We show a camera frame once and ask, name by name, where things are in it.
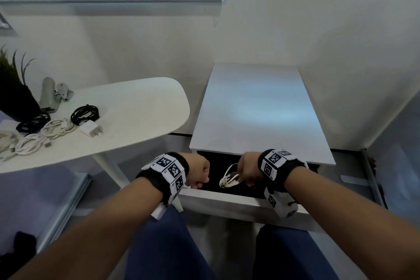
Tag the person's left hand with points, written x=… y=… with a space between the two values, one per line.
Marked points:
x=198 y=171

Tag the person's right hand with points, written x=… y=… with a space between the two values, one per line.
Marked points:
x=251 y=168

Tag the person's right forearm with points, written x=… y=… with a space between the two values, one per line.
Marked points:
x=354 y=224

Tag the person's left forearm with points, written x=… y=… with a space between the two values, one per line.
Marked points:
x=98 y=234

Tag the person's left leg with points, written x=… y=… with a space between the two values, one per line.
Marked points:
x=164 y=250

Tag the person's leg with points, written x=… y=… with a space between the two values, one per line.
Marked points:
x=288 y=256
x=164 y=250

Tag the person's right leg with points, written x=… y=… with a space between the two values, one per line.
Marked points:
x=288 y=256

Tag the black wristband with marker tags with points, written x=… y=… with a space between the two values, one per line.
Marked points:
x=279 y=168
x=164 y=171

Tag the grey partition foot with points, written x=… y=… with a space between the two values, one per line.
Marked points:
x=354 y=180

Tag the white charger adapter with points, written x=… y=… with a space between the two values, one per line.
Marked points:
x=88 y=129

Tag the white printed banner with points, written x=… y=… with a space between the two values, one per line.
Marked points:
x=400 y=165

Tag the small white gadget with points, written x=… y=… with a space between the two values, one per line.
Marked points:
x=65 y=91

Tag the grey oblong device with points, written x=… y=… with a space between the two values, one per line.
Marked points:
x=47 y=92

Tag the green plant in black pot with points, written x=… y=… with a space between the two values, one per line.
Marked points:
x=16 y=102

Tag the grey metal frame post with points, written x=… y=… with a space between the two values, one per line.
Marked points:
x=374 y=178

